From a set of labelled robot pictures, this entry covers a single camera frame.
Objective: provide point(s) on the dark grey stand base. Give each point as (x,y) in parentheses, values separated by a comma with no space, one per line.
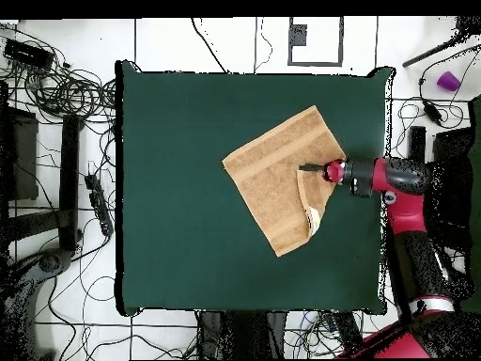
(49,262)

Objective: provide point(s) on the dark green table cloth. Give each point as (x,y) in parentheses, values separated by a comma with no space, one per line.
(169,113)

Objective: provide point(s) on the tan terry towel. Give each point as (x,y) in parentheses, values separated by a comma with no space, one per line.
(270,173)

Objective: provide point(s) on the black power strip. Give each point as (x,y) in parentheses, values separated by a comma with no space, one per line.
(99,207)
(347,327)

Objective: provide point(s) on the grey square floor frame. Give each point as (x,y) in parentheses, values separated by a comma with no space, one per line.
(315,64)

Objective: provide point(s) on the black rod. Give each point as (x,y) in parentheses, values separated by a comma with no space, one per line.
(436,50)

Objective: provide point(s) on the black electronics box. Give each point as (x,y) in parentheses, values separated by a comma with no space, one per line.
(28,54)

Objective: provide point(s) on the small dark grey square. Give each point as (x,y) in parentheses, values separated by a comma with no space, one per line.
(299,35)

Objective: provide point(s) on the dark flat panel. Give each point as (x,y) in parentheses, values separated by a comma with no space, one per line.
(24,158)
(454,195)

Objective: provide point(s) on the black power adapter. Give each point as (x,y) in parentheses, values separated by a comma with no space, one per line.
(432,111)

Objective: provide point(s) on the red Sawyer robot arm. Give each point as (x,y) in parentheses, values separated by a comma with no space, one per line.
(406,210)

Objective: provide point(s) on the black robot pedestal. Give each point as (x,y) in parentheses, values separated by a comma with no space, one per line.
(240,334)

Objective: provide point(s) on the purple plastic cup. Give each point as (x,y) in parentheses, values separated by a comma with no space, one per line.
(448,81)

